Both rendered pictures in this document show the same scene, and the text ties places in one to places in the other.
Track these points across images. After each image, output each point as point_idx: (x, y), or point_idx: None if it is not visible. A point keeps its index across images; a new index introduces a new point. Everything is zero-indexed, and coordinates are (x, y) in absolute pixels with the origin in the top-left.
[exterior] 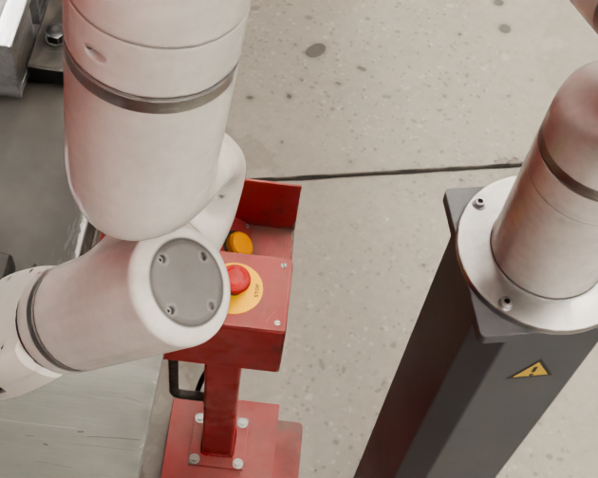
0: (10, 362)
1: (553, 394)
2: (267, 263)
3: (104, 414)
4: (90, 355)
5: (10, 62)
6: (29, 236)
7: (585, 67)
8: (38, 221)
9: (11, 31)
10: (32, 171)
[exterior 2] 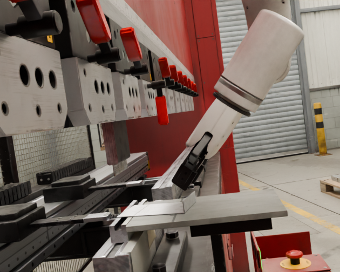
0: (215, 105)
1: None
2: (307, 256)
3: (257, 202)
4: (252, 65)
5: (171, 195)
6: (191, 237)
7: None
8: None
9: (170, 184)
10: (187, 227)
